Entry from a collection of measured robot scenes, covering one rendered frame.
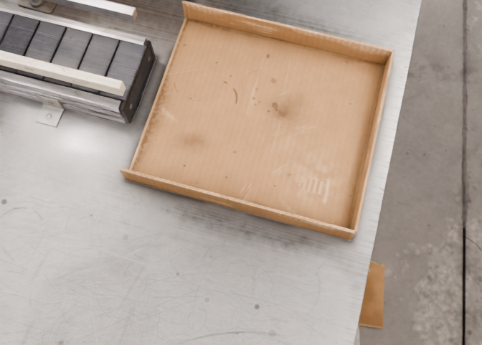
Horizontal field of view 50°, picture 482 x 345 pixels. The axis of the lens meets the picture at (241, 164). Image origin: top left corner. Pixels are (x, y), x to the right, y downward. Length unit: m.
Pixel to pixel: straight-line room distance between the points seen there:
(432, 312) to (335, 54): 0.97
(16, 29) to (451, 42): 1.42
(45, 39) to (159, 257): 0.33
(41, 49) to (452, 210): 1.24
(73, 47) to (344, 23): 0.38
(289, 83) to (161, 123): 0.19
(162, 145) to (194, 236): 0.13
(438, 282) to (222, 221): 1.01
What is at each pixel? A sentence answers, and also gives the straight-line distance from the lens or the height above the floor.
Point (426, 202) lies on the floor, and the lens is 1.62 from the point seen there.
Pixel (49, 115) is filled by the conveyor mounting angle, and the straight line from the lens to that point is 0.76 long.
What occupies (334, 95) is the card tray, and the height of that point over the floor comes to 0.83.
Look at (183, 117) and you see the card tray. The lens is 0.71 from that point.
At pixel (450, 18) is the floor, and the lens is 1.93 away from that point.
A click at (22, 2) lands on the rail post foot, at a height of 0.83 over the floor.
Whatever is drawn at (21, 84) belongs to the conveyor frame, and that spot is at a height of 0.88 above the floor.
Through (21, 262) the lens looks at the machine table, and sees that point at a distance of 0.71.
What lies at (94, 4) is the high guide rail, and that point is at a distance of 0.67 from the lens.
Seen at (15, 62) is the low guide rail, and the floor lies 0.91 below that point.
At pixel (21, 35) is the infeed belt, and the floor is 0.88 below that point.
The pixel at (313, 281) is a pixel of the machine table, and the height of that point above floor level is 0.83.
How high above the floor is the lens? 1.48
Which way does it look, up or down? 71 degrees down
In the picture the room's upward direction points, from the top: 1 degrees counter-clockwise
